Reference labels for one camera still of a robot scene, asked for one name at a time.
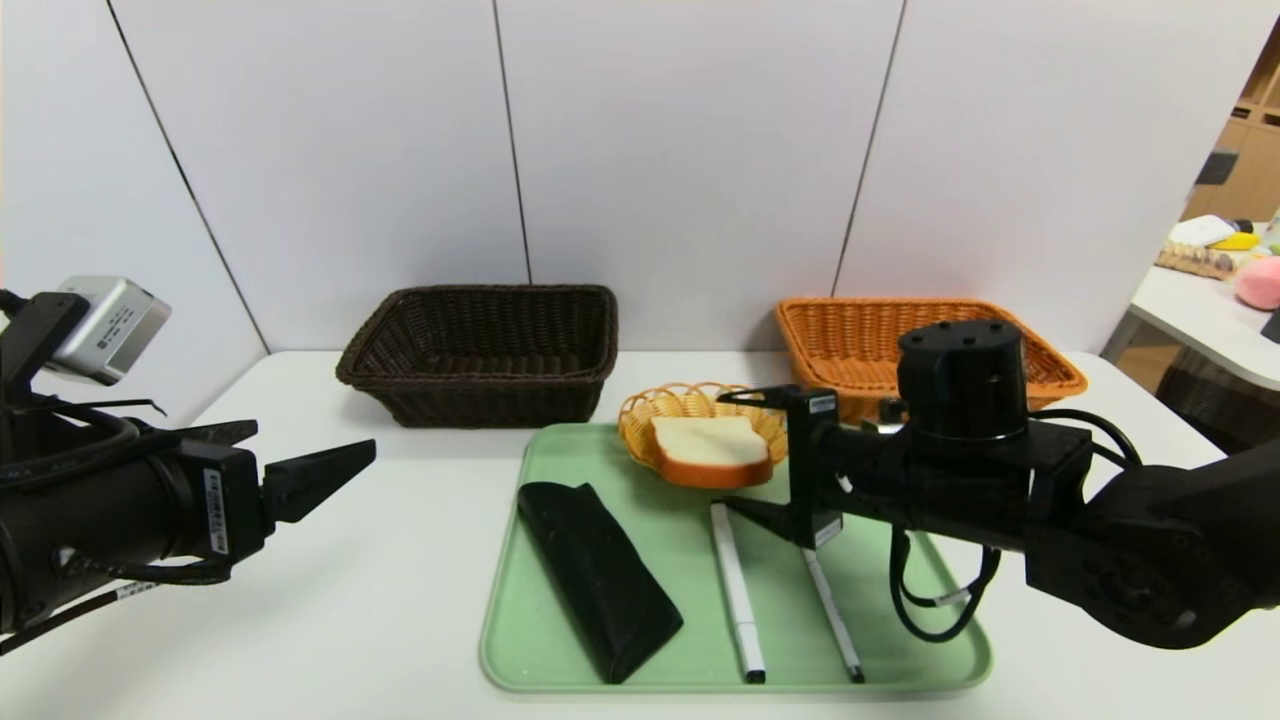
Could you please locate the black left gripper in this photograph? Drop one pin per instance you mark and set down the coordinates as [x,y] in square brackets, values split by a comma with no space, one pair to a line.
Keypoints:
[225,505]

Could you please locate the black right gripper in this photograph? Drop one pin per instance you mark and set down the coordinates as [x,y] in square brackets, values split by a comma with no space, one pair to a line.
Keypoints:
[812,465]

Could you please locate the toy bread slice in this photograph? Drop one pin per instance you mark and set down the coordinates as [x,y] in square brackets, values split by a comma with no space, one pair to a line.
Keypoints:
[705,445]

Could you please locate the thin white pen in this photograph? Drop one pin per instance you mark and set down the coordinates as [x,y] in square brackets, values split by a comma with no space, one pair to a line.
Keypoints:
[835,620]

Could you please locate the black soft pouch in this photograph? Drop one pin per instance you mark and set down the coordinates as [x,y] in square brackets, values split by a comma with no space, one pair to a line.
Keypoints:
[600,585]

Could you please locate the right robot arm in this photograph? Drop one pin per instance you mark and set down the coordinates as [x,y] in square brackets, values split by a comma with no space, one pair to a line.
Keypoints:
[1150,550]

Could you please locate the small yellow wicker basket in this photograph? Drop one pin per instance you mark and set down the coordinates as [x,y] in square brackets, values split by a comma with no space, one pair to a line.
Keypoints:
[680,402]

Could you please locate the orange wicker basket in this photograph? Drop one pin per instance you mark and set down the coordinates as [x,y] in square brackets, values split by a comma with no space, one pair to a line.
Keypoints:
[850,340]

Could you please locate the dark brown wicker basket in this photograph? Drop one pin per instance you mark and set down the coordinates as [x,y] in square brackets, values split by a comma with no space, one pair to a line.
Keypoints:
[480,400]

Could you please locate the light green plastic tray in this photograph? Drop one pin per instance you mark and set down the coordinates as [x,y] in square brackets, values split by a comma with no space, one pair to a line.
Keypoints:
[680,540]

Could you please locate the thick white marker pen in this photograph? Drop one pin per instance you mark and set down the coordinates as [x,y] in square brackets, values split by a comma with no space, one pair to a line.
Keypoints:
[738,600]

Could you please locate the white side table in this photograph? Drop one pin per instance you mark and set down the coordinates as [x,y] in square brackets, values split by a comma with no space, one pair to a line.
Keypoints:
[1200,315]

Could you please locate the brown egg tray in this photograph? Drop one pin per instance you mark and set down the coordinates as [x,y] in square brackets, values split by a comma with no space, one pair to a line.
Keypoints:
[1192,261]

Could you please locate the white box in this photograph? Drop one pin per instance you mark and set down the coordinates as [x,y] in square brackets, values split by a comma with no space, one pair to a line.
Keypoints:
[1198,230]

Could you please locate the yellow toy banana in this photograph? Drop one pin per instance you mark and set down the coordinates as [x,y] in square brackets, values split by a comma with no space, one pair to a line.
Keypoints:
[1235,241]

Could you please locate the pink plush toy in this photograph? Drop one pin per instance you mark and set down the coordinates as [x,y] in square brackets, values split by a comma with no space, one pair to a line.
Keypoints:
[1260,283]

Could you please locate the small black box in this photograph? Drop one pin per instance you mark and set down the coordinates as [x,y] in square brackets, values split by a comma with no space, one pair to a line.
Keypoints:
[1273,325]

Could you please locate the clear plastic bottle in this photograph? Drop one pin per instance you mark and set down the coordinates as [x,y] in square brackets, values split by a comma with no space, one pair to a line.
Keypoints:
[1274,230]

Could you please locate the wooden shelf cabinet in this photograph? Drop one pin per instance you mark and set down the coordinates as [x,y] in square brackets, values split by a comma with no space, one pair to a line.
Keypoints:
[1255,170]

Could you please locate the black left camera bracket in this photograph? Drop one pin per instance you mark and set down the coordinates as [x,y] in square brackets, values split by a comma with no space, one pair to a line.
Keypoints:
[35,330]

